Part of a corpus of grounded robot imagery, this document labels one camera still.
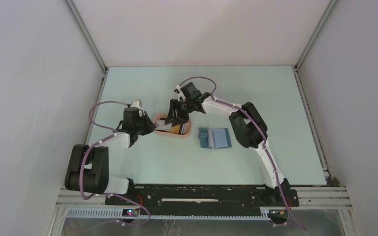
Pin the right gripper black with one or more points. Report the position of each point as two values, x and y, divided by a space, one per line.
180 118

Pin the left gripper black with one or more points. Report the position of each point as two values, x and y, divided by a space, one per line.
150 126

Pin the pink oval tray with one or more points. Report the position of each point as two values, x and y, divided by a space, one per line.
163 116

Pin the blue leather card holder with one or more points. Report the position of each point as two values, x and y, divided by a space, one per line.
214 138

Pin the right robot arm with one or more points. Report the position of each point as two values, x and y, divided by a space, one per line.
248 126

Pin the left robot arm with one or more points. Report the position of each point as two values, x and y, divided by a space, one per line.
88 169

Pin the silver credit card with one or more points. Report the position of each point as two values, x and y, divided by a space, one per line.
161 126

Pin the yellow black credit card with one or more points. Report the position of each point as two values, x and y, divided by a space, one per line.
178 129

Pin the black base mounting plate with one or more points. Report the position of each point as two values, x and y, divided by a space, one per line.
209 200

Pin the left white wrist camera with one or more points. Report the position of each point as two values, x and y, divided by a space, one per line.
136 105

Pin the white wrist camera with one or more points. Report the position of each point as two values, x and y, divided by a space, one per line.
136 105
178 91

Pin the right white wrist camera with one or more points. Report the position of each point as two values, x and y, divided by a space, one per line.
178 91

